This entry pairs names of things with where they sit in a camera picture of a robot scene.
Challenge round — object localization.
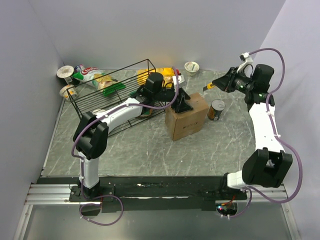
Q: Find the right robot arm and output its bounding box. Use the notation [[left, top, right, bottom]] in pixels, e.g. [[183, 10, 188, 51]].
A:
[[212, 63, 293, 200]]

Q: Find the white yogurt cup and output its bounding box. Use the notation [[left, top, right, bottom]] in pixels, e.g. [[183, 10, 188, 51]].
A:
[[184, 61, 200, 76]]

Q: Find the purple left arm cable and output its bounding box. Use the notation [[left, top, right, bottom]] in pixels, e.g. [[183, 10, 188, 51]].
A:
[[71, 66, 180, 226]]

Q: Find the orange label tin can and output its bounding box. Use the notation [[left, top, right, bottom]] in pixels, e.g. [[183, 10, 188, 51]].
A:
[[207, 99, 226, 121]]

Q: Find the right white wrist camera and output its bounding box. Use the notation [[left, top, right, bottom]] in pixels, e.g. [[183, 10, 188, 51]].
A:
[[237, 52, 253, 73]]

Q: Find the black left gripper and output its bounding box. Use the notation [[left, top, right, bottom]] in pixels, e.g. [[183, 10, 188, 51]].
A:
[[153, 85, 194, 114]]

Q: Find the aluminium rail frame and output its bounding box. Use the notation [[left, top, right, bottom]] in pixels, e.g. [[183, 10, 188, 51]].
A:
[[23, 181, 290, 206]]

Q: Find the blue white small can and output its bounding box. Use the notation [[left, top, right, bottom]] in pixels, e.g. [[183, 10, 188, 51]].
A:
[[74, 64, 85, 73]]

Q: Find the green white cassava chips bag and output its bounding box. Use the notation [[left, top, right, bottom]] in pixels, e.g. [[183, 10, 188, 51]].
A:
[[72, 67, 118, 90]]

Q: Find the green wrapped round package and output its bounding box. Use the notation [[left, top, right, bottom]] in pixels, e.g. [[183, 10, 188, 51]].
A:
[[102, 82, 126, 97]]

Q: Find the black wire rack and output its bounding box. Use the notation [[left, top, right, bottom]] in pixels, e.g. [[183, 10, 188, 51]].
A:
[[66, 58, 167, 138]]

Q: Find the brown cardboard express box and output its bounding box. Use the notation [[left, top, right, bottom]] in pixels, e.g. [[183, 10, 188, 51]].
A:
[[165, 92, 209, 141]]

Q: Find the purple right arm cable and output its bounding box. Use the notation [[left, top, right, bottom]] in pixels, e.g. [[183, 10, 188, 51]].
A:
[[219, 48, 303, 219]]

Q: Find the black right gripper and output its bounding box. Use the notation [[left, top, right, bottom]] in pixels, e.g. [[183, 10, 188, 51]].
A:
[[212, 67, 255, 94]]

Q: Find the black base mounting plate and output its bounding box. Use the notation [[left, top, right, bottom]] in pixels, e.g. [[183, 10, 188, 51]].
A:
[[36, 176, 247, 213]]

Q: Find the white green bowl container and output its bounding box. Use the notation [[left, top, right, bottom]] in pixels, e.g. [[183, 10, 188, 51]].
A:
[[92, 109, 105, 115]]

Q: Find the yellow utility knife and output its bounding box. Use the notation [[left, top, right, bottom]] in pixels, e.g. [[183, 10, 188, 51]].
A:
[[202, 83, 215, 92]]

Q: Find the yellow chips bag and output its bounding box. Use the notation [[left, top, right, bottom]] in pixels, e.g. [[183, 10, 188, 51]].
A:
[[136, 67, 176, 87]]

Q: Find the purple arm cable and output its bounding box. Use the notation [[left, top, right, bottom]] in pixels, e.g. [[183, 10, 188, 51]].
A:
[[71, 66, 180, 226], [219, 48, 303, 219]]

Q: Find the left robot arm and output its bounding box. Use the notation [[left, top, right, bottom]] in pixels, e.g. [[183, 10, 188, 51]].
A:
[[71, 72, 192, 201]]

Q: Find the white cup brown lid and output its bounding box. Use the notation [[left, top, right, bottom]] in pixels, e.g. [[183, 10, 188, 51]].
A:
[[56, 65, 74, 85]]

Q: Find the white yellow noodle cup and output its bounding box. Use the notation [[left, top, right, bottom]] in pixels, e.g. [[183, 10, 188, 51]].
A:
[[59, 84, 78, 102]]

